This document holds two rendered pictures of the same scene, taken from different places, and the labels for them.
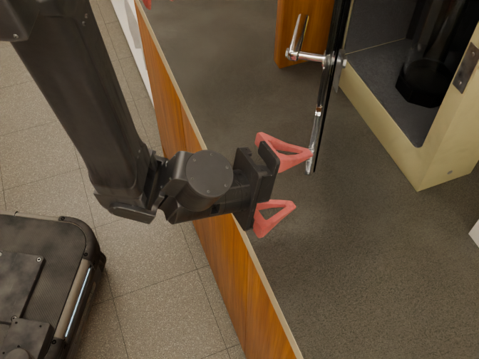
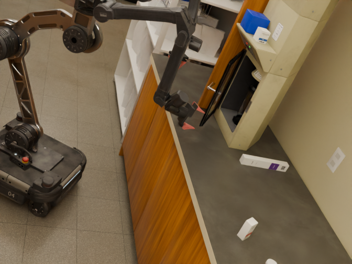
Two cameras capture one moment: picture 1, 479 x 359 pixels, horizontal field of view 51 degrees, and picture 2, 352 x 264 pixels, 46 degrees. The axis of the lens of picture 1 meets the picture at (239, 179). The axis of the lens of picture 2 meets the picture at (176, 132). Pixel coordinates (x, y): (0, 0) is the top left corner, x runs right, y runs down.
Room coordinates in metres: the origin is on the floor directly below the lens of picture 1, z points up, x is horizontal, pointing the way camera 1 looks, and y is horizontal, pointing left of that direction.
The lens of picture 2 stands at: (-1.47, 0.08, 2.06)
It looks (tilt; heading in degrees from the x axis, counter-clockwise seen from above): 31 degrees down; 357
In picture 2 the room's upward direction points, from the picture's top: 24 degrees clockwise
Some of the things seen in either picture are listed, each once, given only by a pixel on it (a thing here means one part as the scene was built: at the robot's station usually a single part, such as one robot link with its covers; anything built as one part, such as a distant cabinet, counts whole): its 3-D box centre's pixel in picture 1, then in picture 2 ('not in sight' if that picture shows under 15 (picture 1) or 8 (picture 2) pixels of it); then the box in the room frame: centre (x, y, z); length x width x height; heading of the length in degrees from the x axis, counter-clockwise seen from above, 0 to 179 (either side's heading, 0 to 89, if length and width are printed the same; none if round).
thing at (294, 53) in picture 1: (309, 39); (213, 87); (0.56, -0.10, 1.20); 0.10 x 0.05 x 0.03; 166
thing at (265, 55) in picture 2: not in sight; (252, 46); (0.62, -0.19, 1.46); 0.32 x 0.11 x 0.10; 21
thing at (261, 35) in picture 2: not in sight; (261, 35); (0.58, -0.20, 1.54); 0.05 x 0.05 x 0.06; 27
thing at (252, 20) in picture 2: not in sight; (254, 22); (0.69, -0.16, 1.56); 0.10 x 0.10 x 0.09; 21
